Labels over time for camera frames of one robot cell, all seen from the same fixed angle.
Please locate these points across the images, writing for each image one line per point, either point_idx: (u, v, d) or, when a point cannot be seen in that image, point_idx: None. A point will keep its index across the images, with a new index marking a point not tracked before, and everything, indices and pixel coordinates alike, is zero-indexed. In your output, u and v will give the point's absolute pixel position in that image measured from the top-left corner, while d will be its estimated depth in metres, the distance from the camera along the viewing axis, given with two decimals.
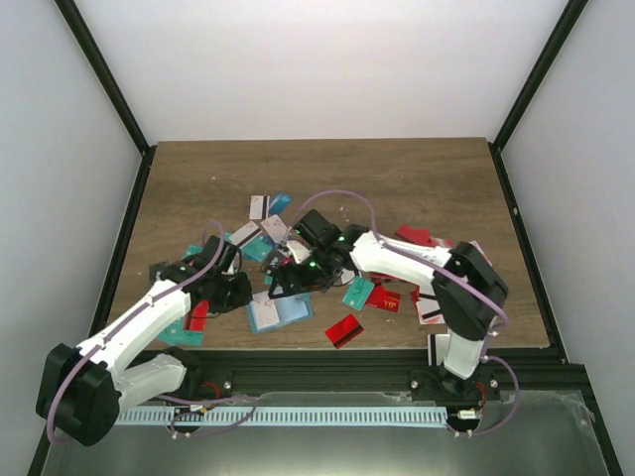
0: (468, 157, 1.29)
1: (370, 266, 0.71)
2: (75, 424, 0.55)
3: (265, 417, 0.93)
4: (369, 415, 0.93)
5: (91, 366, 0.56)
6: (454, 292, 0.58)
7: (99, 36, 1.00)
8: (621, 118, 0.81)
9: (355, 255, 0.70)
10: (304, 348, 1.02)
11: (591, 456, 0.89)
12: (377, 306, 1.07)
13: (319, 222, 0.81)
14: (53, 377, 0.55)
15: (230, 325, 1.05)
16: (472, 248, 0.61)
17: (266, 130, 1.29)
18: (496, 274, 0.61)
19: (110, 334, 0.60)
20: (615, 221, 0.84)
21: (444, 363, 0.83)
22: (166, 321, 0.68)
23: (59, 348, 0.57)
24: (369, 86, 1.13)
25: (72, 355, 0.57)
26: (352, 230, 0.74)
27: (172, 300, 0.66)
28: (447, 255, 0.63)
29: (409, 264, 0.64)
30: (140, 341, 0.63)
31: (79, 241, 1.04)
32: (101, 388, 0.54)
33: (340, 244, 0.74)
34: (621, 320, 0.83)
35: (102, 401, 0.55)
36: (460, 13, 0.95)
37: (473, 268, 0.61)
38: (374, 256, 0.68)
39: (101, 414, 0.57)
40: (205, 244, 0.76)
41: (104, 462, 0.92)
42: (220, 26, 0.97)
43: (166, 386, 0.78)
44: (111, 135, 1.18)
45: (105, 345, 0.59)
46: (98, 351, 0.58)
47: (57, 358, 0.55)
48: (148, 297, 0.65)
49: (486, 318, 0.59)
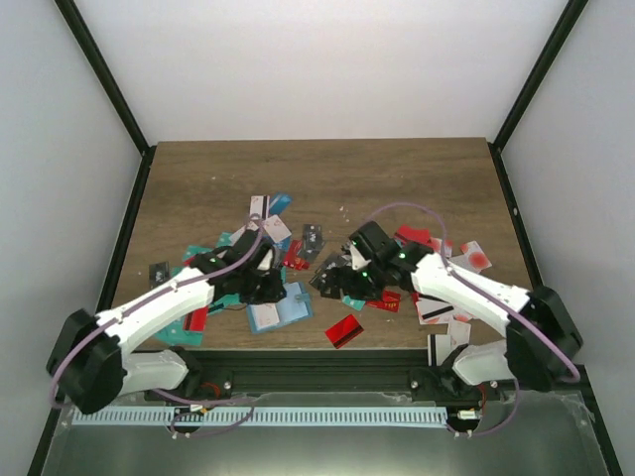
0: (468, 157, 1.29)
1: (429, 290, 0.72)
2: (77, 393, 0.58)
3: (265, 417, 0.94)
4: (368, 415, 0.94)
5: (103, 339, 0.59)
6: (530, 338, 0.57)
7: (99, 36, 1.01)
8: (620, 118, 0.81)
9: (417, 274, 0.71)
10: (305, 348, 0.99)
11: (591, 455, 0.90)
12: (377, 306, 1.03)
13: (378, 235, 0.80)
14: (68, 341, 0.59)
15: (230, 325, 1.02)
16: (553, 295, 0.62)
17: (266, 130, 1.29)
18: (571, 325, 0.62)
19: (128, 311, 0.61)
20: (615, 221, 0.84)
21: (455, 365, 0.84)
22: (185, 307, 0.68)
23: (77, 314, 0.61)
24: (369, 86, 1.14)
25: (88, 323, 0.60)
26: (413, 248, 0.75)
27: (193, 290, 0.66)
28: (524, 297, 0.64)
29: (478, 298, 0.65)
30: (156, 322, 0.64)
31: (79, 241, 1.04)
32: (106, 362, 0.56)
33: (400, 261, 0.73)
34: (621, 321, 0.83)
35: (104, 375, 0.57)
36: (460, 13, 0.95)
37: (551, 314, 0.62)
38: (439, 282, 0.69)
39: (102, 388, 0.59)
40: (242, 239, 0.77)
41: (104, 461, 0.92)
42: (220, 27, 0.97)
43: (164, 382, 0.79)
44: (111, 136, 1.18)
45: (121, 320, 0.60)
46: (113, 324, 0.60)
47: (75, 323, 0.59)
48: (173, 283, 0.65)
49: (557, 372, 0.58)
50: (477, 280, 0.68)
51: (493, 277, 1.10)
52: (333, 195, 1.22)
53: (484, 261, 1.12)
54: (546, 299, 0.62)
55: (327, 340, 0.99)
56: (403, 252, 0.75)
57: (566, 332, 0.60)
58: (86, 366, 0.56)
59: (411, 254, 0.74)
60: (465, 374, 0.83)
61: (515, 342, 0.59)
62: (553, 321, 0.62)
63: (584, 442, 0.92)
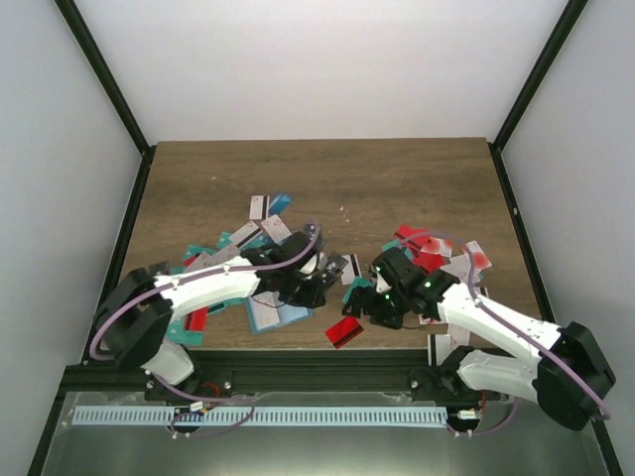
0: (468, 157, 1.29)
1: (454, 319, 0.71)
2: (121, 346, 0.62)
3: (265, 417, 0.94)
4: (369, 415, 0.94)
5: (158, 300, 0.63)
6: (563, 378, 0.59)
7: (99, 36, 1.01)
8: (621, 117, 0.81)
9: (443, 304, 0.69)
10: (305, 348, 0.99)
11: (591, 454, 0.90)
12: None
13: (405, 261, 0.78)
14: (125, 295, 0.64)
15: (230, 325, 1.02)
16: (586, 332, 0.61)
17: (266, 131, 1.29)
18: (602, 360, 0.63)
19: (185, 280, 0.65)
20: (615, 221, 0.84)
21: (460, 370, 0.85)
22: (229, 293, 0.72)
23: (137, 273, 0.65)
24: (369, 86, 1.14)
25: (146, 283, 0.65)
26: (439, 275, 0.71)
27: (243, 277, 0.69)
28: (556, 334, 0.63)
29: (508, 333, 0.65)
30: (202, 297, 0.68)
31: (79, 241, 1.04)
32: (157, 322, 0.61)
33: (426, 291, 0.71)
34: (621, 321, 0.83)
35: (151, 336, 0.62)
36: (460, 13, 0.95)
37: (583, 351, 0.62)
38: (466, 313, 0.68)
39: (145, 346, 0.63)
40: (293, 242, 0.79)
41: (104, 462, 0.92)
42: (220, 27, 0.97)
43: (172, 374, 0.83)
44: (111, 136, 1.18)
45: (177, 287, 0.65)
46: (168, 289, 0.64)
47: (134, 280, 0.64)
48: (226, 266, 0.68)
49: (586, 407, 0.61)
50: (507, 313, 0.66)
51: (493, 277, 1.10)
52: (333, 195, 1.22)
53: (484, 261, 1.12)
54: (578, 336, 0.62)
55: (327, 340, 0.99)
56: (428, 281, 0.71)
57: (597, 370, 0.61)
58: (139, 322, 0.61)
59: (438, 283, 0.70)
60: (470, 380, 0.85)
61: (547, 380, 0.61)
62: (584, 357, 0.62)
63: (584, 442, 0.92)
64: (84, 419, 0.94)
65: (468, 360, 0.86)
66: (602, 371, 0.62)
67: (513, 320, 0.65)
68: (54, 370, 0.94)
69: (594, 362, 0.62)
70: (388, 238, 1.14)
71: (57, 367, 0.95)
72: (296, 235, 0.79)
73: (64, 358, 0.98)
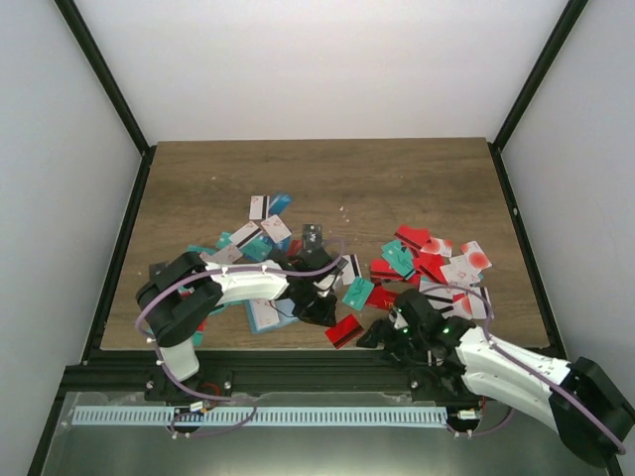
0: (468, 157, 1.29)
1: (472, 361, 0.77)
2: (166, 322, 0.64)
3: (266, 417, 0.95)
4: (369, 415, 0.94)
5: (206, 283, 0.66)
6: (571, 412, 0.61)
7: (99, 36, 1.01)
8: (621, 117, 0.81)
9: (461, 348, 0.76)
10: (305, 348, 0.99)
11: None
12: (377, 306, 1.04)
13: (426, 306, 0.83)
14: (173, 274, 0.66)
15: (230, 325, 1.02)
16: (594, 367, 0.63)
17: (265, 131, 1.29)
18: (621, 396, 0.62)
19: (232, 270, 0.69)
20: (615, 221, 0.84)
21: (465, 378, 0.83)
22: (260, 292, 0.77)
23: (190, 254, 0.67)
24: (369, 86, 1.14)
25: (196, 265, 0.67)
26: (457, 322, 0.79)
27: (277, 279, 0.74)
28: (566, 370, 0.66)
29: (519, 371, 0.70)
30: (239, 290, 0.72)
31: (79, 241, 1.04)
32: (206, 302, 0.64)
33: (445, 336, 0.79)
34: (621, 321, 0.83)
35: (195, 315, 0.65)
36: (459, 14, 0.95)
37: (595, 387, 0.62)
38: (483, 354, 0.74)
39: (188, 325, 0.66)
40: (317, 256, 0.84)
41: (105, 462, 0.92)
42: (220, 27, 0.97)
43: (182, 368, 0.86)
44: (111, 135, 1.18)
45: (224, 275, 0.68)
46: (216, 275, 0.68)
47: (186, 261, 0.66)
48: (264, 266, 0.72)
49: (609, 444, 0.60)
50: (518, 354, 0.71)
51: (493, 277, 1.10)
52: (333, 195, 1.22)
53: (484, 261, 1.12)
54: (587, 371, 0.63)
55: (327, 341, 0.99)
56: (447, 327, 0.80)
57: (613, 406, 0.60)
58: (190, 300, 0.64)
59: (456, 330, 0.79)
60: (471, 385, 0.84)
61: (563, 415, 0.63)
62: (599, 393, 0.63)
63: None
64: (84, 419, 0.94)
65: None
66: (622, 407, 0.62)
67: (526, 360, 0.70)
68: (55, 370, 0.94)
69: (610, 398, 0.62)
70: (389, 238, 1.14)
71: (57, 368, 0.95)
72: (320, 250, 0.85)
73: (64, 358, 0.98)
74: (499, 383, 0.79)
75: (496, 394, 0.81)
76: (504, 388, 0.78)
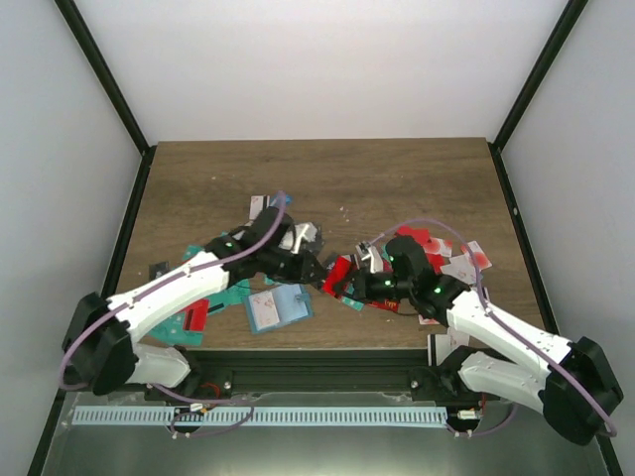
0: (468, 157, 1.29)
1: (467, 330, 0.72)
2: (88, 374, 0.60)
3: (265, 417, 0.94)
4: (369, 415, 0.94)
5: (115, 322, 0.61)
6: (571, 393, 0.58)
7: (99, 36, 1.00)
8: (621, 116, 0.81)
9: (452, 311, 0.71)
10: (304, 348, 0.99)
11: (591, 455, 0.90)
12: (377, 306, 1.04)
13: (423, 259, 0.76)
14: (79, 322, 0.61)
15: (230, 325, 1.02)
16: (595, 347, 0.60)
17: (266, 131, 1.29)
18: (613, 378, 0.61)
19: (139, 297, 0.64)
20: (615, 221, 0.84)
21: (461, 371, 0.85)
22: (199, 294, 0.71)
23: (90, 297, 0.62)
24: (369, 85, 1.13)
25: (100, 308, 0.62)
26: (449, 283, 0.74)
27: (207, 277, 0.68)
28: (566, 348, 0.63)
29: (517, 345, 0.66)
30: (168, 306, 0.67)
31: (78, 241, 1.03)
32: (116, 346, 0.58)
33: (436, 297, 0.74)
34: (620, 320, 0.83)
35: (113, 361, 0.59)
36: (458, 14, 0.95)
37: (593, 368, 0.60)
38: (476, 322, 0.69)
39: (110, 370, 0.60)
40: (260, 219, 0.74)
41: (104, 462, 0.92)
42: (219, 27, 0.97)
43: (165, 379, 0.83)
44: (111, 136, 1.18)
45: (133, 305, 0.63)
46: (124, 308, 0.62)
47: (86, 306, 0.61)
48: (187, 268, 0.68)
49: (593, 423, 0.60)
50: (517, 326, 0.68)
51: (493, 277, 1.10)
52: (333, 195, 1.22)
53: (484, 261, 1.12)
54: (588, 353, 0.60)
55: (327, 341, 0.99)
56: (440, 287, 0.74)
57: (605, 387, 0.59)
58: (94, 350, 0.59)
59: (447, 290, 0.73)
60: (470, 382, 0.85)
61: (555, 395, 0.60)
62: (593, 375, 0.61)
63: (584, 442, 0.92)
64: (83, 419, 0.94)
65: (469, 363, 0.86)
66: (612, 389, 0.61)
67: (523, 333, 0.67)
68: (54, 371, 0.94)
69: (603, 379, 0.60)
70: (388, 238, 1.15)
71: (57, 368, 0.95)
72: (262, 212, 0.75)
73: None
74: (494, 375, 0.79)
75: (490, 384, 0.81)
76: (499, 380, 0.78)
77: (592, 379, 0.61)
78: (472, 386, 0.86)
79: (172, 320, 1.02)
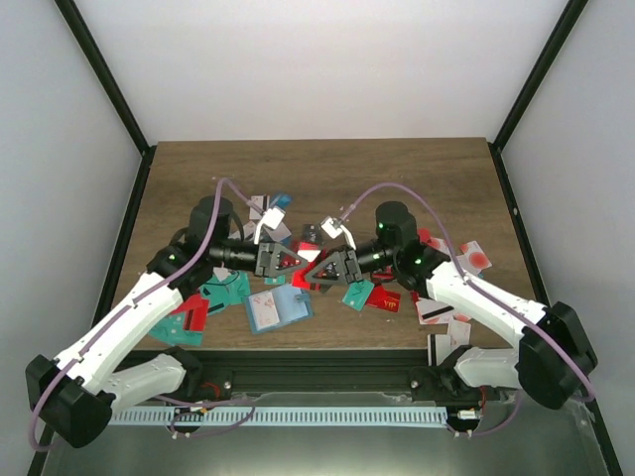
0: (469, 157, 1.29)
1: (446, 300, 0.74)
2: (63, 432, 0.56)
3: (265, 417, 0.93)
4: (368, 415, 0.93)
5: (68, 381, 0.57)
6: (545, 355, 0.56)
7: (99, 36, 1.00)
8: (621, 116, 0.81)
9: (433, 281, 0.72)
10: (304, 348, 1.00)
11: (590, 454, 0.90)
12: (377, 306, 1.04)
13: (412, 230, 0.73)
14: (35, 389, 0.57)
15: (230, 325, 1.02)
16: (571, 311, 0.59)
17: (266, 130, 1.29)
18: (586, 342, 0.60)
19: (84, 348, 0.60)
20: (615, 221, 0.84)
21: (457, 365, 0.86)
22: (155, 321, 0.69)
23: (36, 360, 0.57)
24: (369, 85, 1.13)
25: (51, 368, 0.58)
26: (432, 254, 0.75)
27: (155, 300, 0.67)
28: (540, 312, 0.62)
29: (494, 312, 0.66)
30: (122, 346, 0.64)
31: (78, 241, 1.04)
32: (76, 403, 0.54)
33: (416, 266, 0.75)
34: (620, 320, 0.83)
35: (83, 415, 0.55)
36: (459, 14, 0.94)
37: (568, 331, 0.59)
38: (453, 291, 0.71)
39: (84, 424, 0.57)
40: (195, 221, 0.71)
41: (102, 462, 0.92)
42: (219, 27, 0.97)
43: (164, 388, 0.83)
44: (111, 135, 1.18)
45: (82, 359, 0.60)
46: (73, 366, 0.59)
47: (35, 371, 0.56)
48: (130, 299, 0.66)
49: (568, 387, 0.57)
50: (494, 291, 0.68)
51: (493, 277, 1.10)
52: (333, 195, 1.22)
53: (484, 261, 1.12)
54: (563, 316, 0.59)
55: (327, 341, 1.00)
56: (421, 257, 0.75)
57: (578, 351, 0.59)
58: (54, 412, 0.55)
59: (429, 260, 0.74)
60: (467, 377, 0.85)
61: (527, 356, 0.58)
62: (567, 338, 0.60)
63: (584, 442, 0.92)
64: None
65: (464, 357, 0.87)
66: (584, 354, 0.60)
67: (502, 297, 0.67)
68: None
69: (576, 343, 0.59)
70: None
71: None
72: (193, 213, 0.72)
73: None
74: (482, 362, 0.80)
75: (485, 380, 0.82)
76: (486, 368, 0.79)
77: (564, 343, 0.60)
78: (466, 380, 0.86)
79: (172, 320, 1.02)
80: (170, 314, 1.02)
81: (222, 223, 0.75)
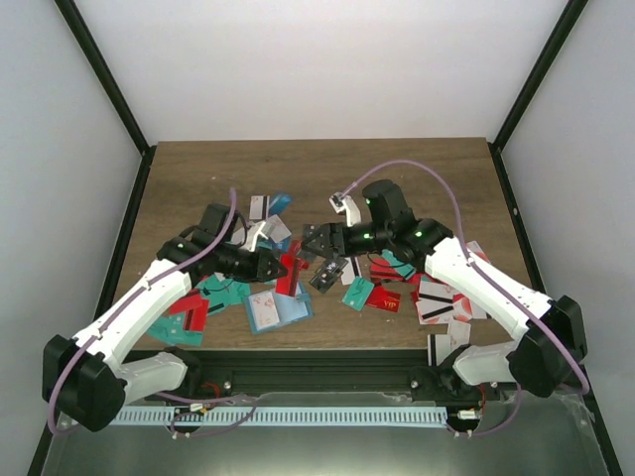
0: (469, 157, 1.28)
1: (445, 280, 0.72)
2: (82, 413, 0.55)
3: (265, 417, 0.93)
4: (369, 415, 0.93)
5: (89, 357, 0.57)
6: (545, 350, 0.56)
7: (99, 37, 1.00)
8: (621, 114, 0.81)
9: (432, 260, 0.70)
10: (305, 348, 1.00)
11: (591, 455, 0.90)
12: (377, 306, 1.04)
13: (399, 201, 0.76)
14: (53, 368, 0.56)
15: (230, 325, 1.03)
16: (574, 306, 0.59)
17: (266, 130, 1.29)
18: (581, 337, 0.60)
19: (103, 326, 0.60)
20: (615, 220, 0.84)
21: (455, 364, 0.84)
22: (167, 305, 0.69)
23: (56, 339, 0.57)
24: (369, 85, 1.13)
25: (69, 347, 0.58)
26: (429, 225, 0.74)
27: (169, 284, 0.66)
28: (546, 304, 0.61)
29: (498, 297, 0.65)
30: (137, 328, 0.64)
31: (77, 240, 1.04)
32: (96, 380, 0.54)
33: (416, 240, 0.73)
34: (620, 320, 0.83)
35: (102, 393, 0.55)
36: (459, 14, 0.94)
37: (568, 325, 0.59)
38: (455, 270, 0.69)
39: (103, 404, 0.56)
40: (208, 215, 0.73)
41: (102, 463, 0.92)
42: (219, 28, 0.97)
43: (165, 384, 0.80)
44: (111, 135, 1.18)
45: (101, 336, 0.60)
46: (93, 342, 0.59)
47: (54, 350, 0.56)
48: (145, 283, 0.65)
49: (558, 379, 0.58)
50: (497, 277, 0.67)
51: None
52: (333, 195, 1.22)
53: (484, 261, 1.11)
54: (567, 309, 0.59)
55: (328, 341, 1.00)
56: (420, 230, 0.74)
57: (575, 345, 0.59)
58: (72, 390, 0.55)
59: (429, 233, 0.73)
60: (464, 375, 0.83)
61: (527, 347, 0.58)
62: (566, 332, 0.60)
63: (584, 442, 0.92)
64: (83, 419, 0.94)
65: (462, 354, 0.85)
66: (579, 346, 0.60)
67: (505, 285, 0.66)
68: None
69: (573, 337, 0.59)
70: None
71: None
72: (208, 209, 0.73)
73: None
74: (477, 358, 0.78)
75: (487, 378, 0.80)
76: (483, 365, 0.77)
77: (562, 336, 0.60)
78: (463, 378, 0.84)
79: (172, 320, 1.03)
80: (170, 314, 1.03)
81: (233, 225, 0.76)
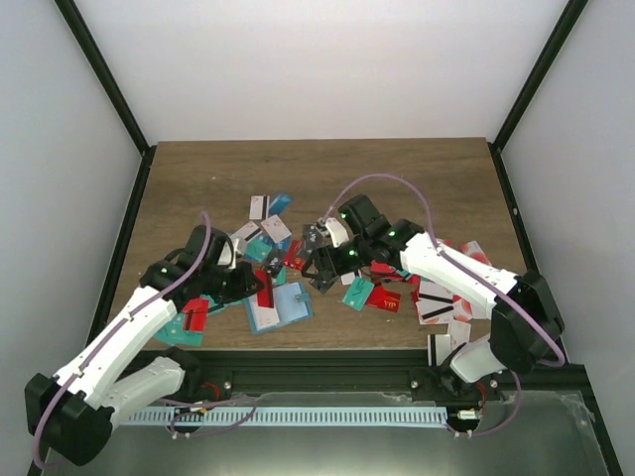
0: (469, 157, 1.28)
1: (423, 276, 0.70)
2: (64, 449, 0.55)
3: (265, 417, 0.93)
4: (369, 415, 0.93)
5: (70, 396, 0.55)
6: (515, 322, 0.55)
7: (99, 36, 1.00)
8: (621, 114, 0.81)
9: (407, 254, 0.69)
10: (304, 348, 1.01)
11: (591, 455, 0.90)
12: (377, 306, 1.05)
13: (369, 209, 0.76)
14: (35, 407, 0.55)
15: (231, 325, 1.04)
16: (541, 280, 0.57)
17: (265, 130, 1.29)
18: (556, 309, 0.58)
19: (85, 362, 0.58)
20: (615, 220, 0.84)
21: (451, 362, 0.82)
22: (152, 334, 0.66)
23: (37, 378, 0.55)
24: (369, 84, 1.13)
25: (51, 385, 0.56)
26: (402, 226, 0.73)
27: (152, 313, 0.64)
28: (512, 281, 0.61)
29: (466, 281, 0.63)
30: (122, 360, 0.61)
31: (78, 240, 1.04)
32: (76, 420, 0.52)
33: (390, 239, 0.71)
34: (620, 320, 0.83)
35: (84, 430, 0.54)
36: (459, 13, 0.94)
37: (538, 299, 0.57)
38: (428, 263, 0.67)
39: (85, 440, 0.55)
40: (191, 236, 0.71)
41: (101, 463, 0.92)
42: (218, 27, 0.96)
43: (163, 391, 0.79)
44: (111, 135, 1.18)
45: (82, 374, 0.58)
46: (74, 381, 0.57)
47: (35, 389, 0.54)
48: (126, 313, 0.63)
49: (537, 353, 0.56)
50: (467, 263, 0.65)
51: None
52: (332, 195, 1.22)
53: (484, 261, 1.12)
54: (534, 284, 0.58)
55: (327, 341, 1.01)
56: (393, 231, 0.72)
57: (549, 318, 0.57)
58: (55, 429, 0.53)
59: (402, 233, 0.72)
60: (462, 373, 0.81)
61: (499, 322, 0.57)
62: (536, 306, 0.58)
63: (584, 442, 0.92)
64: None
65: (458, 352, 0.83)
66: (555, 320, 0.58)
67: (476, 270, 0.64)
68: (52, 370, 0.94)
69: (547, 310, 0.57)
70: None
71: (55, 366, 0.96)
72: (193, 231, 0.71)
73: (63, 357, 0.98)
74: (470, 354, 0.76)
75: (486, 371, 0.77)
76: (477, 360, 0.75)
77: (534, 310, 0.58)
78: (460, 375, 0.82)
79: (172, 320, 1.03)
80: None
81: (217, 247, 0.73)
